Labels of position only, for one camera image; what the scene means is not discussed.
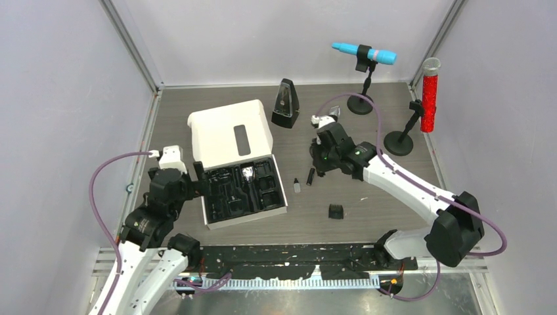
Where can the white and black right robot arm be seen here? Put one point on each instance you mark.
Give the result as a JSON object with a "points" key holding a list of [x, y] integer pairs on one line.
{"points": [[453, 226]]}

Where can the blue microphone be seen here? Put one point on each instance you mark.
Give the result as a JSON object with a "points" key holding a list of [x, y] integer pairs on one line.
{"points": [[362, 51]]}

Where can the black metronome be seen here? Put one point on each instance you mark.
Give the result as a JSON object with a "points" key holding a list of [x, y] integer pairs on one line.
{"points": [[287, 105]]}

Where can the small black cylinder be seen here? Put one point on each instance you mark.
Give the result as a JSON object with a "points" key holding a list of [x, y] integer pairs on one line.
{"points": [[310, 176]]}

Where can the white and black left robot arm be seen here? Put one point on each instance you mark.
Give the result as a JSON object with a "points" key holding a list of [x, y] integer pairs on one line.
{"points": [[129, 289]]}

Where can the black and silver hair clipper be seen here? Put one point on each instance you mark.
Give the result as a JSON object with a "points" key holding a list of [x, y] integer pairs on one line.
{"points": [[334, 113]]}

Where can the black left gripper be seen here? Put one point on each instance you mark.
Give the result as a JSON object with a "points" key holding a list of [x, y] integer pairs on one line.
{"points": [[201, 188]]}

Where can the red glitter microphone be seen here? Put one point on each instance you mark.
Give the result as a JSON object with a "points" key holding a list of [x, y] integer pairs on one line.
{"points": [[430, 67]]}

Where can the black stand of red microphone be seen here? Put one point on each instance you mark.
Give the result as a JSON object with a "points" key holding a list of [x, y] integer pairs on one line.
{"points": [[399, 143]]}

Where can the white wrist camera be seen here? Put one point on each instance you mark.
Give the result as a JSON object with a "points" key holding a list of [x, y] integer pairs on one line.
{"points": [[169, 157], [318, 122]]}

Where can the white box with black tray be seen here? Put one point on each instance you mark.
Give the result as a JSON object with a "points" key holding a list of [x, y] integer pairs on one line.
{"points": [[234, 145]]}

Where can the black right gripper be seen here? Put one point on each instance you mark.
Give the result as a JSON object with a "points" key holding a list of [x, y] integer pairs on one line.
{"points": [[317, 146]]}

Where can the black clipper comb guard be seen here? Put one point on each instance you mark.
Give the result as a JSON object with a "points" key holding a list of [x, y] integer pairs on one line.
{"points": [[336, 211]]}

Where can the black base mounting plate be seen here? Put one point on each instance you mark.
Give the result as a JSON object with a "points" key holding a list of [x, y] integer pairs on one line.
{"points": [[335, 261]]}

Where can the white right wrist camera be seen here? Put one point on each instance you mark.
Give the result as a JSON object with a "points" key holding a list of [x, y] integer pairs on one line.
{"points": [[318, 122]]}

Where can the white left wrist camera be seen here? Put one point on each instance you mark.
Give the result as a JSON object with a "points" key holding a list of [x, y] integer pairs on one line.
{"points": [[169, 157]]}

